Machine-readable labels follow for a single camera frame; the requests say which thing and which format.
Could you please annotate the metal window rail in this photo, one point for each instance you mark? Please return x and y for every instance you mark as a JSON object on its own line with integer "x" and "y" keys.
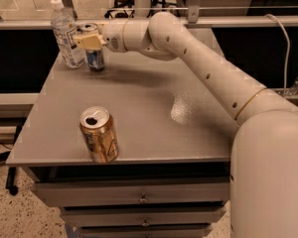
{"x": 205, "y": 22}

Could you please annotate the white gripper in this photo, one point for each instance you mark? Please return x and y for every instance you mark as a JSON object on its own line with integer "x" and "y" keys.
{"x": 113, "y": 37}

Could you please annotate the gold soda can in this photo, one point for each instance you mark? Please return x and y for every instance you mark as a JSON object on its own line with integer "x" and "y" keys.
{"x": 97, "y": 127}

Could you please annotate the grey drawer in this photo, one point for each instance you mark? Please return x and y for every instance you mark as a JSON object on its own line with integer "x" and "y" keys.
{"x": 143, "y": 216}
{"x": 130, "y": 192}
{"x": 155, "y": 231}

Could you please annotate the grey drawer cabinet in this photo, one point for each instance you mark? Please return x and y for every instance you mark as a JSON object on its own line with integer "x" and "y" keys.
{"x": 168, "y": 126}

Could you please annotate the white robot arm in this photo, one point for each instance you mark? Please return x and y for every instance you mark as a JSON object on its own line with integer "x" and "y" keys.
{"x": 264, "y": 154}

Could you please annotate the middle grey drawer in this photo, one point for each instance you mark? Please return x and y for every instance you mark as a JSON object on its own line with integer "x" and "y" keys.
{"x": 143, "y": 216}

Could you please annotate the clear plastic water bottle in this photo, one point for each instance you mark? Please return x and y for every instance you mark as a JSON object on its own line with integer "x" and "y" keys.
{"x": 64, "y": 29}

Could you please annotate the black office chair base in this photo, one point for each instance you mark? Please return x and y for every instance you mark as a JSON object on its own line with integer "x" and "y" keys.
{"x": 122, "y": 2}

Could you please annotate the bottom grey drawer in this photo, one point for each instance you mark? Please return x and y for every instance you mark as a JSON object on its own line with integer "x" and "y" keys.
{"x": 155, "y": 231}

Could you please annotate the silver blue redbull can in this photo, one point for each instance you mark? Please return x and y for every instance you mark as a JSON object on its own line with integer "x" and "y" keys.
{"x": 95, "y": 58}

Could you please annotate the top grey drawer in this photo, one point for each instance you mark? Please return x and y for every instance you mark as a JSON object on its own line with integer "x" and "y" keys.
{"x": 130, "y": 192}

